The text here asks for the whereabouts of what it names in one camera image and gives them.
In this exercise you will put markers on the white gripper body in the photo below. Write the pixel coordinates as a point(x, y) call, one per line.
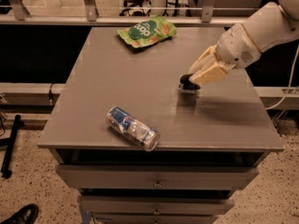
point(235, 48)

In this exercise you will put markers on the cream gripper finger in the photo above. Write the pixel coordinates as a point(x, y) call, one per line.
point(216, 71)
point(206, 63)

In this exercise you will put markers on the black rxbar chocolate bar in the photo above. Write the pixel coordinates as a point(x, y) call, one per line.
point(186, 85)

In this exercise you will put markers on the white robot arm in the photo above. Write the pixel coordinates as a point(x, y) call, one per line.
point(273, 24)

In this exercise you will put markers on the blue silver redbull can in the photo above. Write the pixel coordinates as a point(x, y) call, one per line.
point(132, 129)

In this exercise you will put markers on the green chip bag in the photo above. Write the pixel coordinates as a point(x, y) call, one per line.
point(148, 33)

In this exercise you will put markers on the grey drawer cabinet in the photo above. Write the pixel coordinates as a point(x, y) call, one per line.
point(222, 125)

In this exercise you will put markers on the black office chair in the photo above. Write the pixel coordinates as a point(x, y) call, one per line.
point(143, 7)

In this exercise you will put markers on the top grey drawer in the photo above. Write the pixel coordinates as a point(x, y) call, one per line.
point(156, 177)

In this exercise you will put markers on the grey drawer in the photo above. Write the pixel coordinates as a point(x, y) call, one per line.
point(155, 206)
point(145, 219)
point(156, 177)

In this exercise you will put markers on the middle grey drawer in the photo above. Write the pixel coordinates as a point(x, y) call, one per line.
point(155, 206)

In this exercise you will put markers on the bottom grey drawer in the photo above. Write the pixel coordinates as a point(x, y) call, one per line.
point(145, 219)

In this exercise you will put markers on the black metal stand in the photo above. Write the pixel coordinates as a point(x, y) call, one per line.
point(8, 143)

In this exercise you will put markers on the black shoe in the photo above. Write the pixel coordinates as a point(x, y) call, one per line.
point(27, 215)

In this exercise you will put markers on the metal railing frame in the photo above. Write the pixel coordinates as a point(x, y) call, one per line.
point(107, 12)

